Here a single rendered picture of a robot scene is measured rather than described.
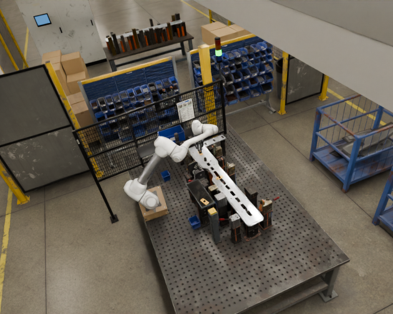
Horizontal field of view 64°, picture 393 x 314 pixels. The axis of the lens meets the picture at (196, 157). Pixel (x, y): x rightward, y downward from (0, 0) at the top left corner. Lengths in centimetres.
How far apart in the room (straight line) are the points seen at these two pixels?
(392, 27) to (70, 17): 913
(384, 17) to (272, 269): 289
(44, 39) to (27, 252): 598
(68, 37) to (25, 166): 492
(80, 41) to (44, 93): 494
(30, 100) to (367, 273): 457
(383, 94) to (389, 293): 376
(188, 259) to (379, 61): 298
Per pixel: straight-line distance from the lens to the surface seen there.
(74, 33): 944
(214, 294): 303
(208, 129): 342
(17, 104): 480
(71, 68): 743
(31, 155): 521
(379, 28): 35
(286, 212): 353
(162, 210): 356
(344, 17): 38
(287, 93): 608
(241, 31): 628
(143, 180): 324
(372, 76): 37
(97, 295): 415
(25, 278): 474
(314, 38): 43
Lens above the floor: 341
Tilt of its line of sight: 40 degrees down
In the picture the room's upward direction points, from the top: 9 degrees counter-clockwise
